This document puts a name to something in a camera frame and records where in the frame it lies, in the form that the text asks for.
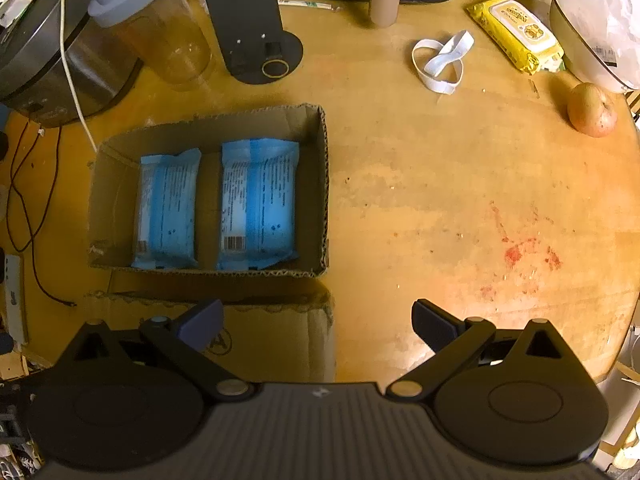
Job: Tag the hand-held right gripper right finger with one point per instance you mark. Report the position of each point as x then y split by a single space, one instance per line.
432 326

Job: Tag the black phone stand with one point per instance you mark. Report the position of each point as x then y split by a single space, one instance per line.
245 15

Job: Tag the yellow wet wipes packet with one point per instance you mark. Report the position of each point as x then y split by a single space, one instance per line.
517 30

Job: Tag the wooden chair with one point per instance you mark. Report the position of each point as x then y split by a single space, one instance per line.
625 405

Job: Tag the yellowish apple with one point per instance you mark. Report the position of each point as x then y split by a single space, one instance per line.
592 110

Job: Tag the silver kitchen appliance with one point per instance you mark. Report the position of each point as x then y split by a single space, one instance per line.
55 60

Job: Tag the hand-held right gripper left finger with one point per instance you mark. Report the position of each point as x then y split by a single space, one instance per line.
202 326

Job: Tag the wide blue packet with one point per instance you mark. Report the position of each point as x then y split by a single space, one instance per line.
260 200

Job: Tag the wrapped chopsticks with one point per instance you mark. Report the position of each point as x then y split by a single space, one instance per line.
310 5

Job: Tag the white elastic band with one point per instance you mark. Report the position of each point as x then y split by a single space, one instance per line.
435 62

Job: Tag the narrow blue packet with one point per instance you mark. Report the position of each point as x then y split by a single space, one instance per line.
167 210

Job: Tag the clear pitcher with grey lid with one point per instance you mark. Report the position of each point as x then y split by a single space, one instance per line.
160 30

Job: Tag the wooden desktop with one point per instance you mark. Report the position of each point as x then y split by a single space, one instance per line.
450 200

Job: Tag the cardboard box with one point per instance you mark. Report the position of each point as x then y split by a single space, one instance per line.
210 160

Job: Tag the white power strip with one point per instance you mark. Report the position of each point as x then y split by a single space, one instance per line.
14 300

